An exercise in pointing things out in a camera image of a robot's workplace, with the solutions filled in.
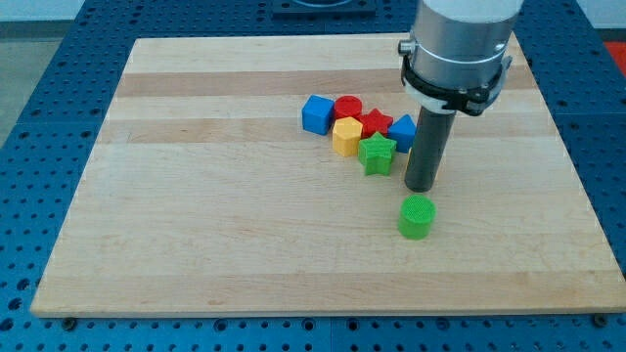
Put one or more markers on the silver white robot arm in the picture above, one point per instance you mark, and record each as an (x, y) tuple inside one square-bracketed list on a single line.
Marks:
[(454, 58)]

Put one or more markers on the green star block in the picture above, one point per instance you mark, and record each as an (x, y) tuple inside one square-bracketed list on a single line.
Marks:
[(376, 154)]

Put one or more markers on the red star block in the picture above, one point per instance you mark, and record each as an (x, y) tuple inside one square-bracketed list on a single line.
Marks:
[(374, 121)]

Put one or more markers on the yellow hexagon block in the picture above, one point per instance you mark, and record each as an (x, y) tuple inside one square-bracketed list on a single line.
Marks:
[(347, 133)]

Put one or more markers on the blue cube block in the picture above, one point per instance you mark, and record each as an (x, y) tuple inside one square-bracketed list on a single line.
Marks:
[(316, 114)]

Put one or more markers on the red cylinder block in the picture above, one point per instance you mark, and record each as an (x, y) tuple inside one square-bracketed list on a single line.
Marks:
[(347, 106)]

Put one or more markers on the wooden board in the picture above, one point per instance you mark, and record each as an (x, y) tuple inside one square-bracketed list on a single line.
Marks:
[(204, 197)]

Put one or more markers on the blue triangle block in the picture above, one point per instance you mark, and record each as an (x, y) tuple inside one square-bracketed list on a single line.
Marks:
[(403, 132)]

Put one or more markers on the green cylinder block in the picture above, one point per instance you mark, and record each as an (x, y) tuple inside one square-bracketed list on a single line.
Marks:
[(416, 216)]

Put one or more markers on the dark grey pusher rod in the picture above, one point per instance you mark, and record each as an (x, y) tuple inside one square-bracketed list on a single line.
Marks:
[(433, 130)]

